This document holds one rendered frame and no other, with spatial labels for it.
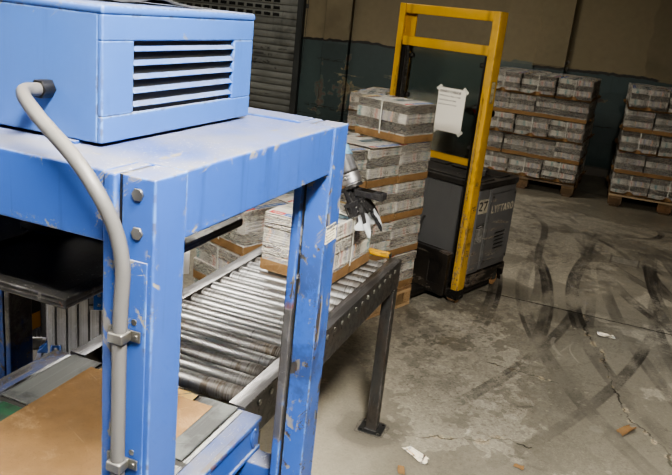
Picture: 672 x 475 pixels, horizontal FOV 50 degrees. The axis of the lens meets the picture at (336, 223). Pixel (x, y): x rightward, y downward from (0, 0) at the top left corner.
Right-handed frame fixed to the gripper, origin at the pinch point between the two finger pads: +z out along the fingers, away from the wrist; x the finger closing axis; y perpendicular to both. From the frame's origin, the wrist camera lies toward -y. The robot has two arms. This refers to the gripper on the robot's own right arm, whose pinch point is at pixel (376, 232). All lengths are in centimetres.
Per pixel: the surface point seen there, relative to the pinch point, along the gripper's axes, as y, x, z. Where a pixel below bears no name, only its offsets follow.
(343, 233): 8.4, 8.8, -4.3
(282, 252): 30.5, 17.8, -5.5
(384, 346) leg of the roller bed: 29, -26, 50
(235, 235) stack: 90, -36, -17
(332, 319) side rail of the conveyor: 5.8, 40.3, 19.1
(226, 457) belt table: -4, 117, 28
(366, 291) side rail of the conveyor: 7.1, 10.4, 18.4
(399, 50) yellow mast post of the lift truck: 46, -212, -90
